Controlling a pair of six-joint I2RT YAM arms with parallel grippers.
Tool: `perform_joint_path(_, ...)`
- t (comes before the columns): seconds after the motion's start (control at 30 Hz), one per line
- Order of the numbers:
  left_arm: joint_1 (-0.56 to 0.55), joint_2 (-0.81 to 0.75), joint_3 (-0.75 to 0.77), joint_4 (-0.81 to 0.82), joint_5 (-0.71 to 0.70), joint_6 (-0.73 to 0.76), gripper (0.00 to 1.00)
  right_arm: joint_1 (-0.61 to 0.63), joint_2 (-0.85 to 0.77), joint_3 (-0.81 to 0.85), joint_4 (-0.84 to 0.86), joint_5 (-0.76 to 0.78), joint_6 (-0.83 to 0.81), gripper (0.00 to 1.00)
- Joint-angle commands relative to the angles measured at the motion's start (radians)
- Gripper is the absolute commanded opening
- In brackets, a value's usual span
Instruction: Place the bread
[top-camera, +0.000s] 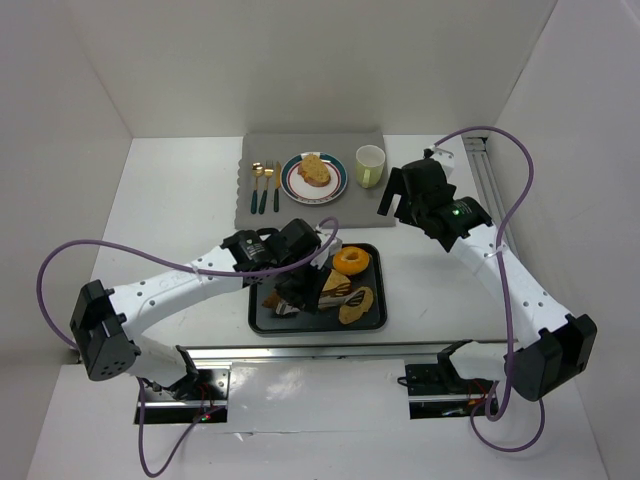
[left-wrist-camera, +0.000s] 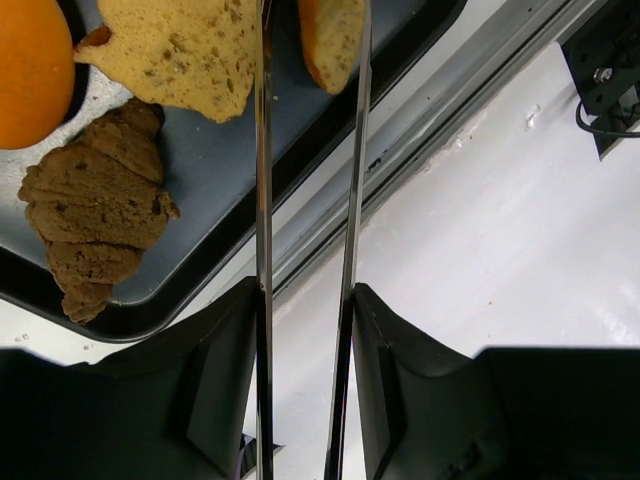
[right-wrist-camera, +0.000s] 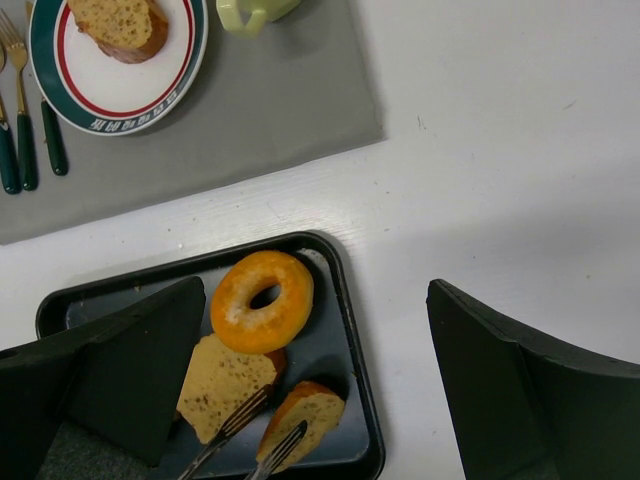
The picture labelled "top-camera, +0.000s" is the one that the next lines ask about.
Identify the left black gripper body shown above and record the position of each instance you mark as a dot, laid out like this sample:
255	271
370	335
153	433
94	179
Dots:
295	290

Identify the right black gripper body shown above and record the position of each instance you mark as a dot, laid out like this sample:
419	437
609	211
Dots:
400	195

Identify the seeded bread slice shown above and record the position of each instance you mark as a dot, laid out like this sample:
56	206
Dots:
358	304
335	290
313	171

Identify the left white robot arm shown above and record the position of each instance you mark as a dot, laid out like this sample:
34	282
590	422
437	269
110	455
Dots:
109	324

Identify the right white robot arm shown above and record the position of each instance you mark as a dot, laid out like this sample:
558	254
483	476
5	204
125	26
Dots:
551	344

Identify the brown chocolate bread piece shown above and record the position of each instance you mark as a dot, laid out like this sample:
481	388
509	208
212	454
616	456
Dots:
271	301

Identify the orange glazed donut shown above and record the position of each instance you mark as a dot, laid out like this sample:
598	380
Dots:
350	261

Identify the pale green mug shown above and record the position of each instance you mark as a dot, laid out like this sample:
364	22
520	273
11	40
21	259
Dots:
370	165

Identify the black serving tray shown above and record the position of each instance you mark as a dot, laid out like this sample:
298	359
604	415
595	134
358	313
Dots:
264	321

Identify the white plate green red rim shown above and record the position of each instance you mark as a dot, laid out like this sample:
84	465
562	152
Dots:
295	188

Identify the grey placemat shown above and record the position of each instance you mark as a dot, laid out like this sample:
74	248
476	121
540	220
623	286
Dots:
354	207

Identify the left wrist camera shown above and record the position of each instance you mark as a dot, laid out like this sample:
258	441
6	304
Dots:
293	242

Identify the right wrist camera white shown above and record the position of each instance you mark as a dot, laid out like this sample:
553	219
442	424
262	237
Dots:
444	157

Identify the aluminium rail right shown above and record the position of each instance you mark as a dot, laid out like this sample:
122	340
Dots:
484	177

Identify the aluminium rail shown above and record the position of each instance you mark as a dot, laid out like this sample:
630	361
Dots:
484	177
202	355

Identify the aluminium rail front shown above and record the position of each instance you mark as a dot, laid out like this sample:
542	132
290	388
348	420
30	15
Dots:
202	355

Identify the gold fork green handle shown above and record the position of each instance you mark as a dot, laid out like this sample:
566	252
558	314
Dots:
268	172

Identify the gold spoon green handle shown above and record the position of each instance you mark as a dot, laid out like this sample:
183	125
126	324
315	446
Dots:
257	170

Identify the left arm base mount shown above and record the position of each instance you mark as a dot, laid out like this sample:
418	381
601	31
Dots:
206	401

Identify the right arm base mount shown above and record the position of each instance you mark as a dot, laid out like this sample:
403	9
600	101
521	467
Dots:
435	389

